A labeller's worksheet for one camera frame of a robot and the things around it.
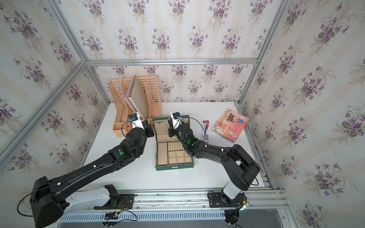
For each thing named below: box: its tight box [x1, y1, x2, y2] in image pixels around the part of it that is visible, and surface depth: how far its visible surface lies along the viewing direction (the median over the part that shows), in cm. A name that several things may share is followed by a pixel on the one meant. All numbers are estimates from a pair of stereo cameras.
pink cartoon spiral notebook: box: [211, 107, 250, 143], surface depth 107 cm
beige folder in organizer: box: [124, 74, 150, 120], surface depth 92 cm
